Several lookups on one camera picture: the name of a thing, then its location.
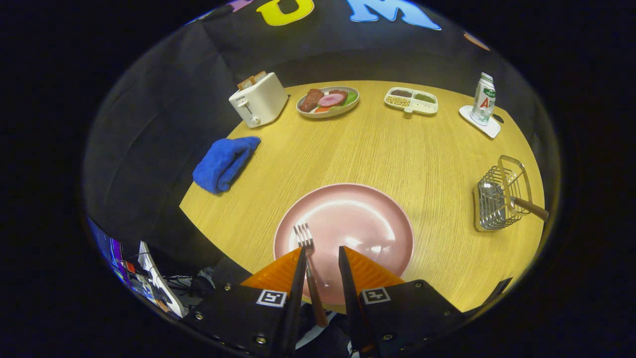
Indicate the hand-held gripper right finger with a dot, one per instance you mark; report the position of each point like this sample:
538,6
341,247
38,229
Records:
348,288

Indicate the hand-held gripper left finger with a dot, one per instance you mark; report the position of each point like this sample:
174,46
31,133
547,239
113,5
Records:
297,288

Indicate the pink plate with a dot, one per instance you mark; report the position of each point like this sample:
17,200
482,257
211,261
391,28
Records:
357,214

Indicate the white device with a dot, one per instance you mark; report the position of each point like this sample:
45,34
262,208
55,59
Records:
159,283

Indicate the blue towel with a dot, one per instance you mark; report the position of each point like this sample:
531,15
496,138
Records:
223,164

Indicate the black table edge clamp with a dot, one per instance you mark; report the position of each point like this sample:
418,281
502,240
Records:
499,288

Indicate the white toaster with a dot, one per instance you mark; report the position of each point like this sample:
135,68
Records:
263,104

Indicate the plate with toy food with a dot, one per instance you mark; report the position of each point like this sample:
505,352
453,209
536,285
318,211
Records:
328,102

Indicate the colourful monitor screen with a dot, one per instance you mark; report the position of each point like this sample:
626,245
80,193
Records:
112,251

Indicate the white divided dish with beans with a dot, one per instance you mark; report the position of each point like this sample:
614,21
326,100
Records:
422,107

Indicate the white square coaster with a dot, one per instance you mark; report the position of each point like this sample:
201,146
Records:
489,130

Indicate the toast slices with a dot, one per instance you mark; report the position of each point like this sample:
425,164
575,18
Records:
251,80

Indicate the white drink bottle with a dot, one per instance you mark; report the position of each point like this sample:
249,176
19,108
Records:
483,99

